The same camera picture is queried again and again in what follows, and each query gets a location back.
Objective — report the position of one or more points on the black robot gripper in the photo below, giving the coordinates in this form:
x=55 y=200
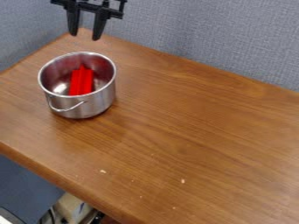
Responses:
x=101 y=10

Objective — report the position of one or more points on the red star-shaped block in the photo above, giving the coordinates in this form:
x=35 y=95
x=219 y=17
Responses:
x=81 y=81

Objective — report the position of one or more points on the stainless steel metal pot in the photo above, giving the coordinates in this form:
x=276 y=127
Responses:
x=53 y=82

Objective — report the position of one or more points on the beige box under table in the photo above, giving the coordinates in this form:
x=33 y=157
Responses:
x=72 y=208

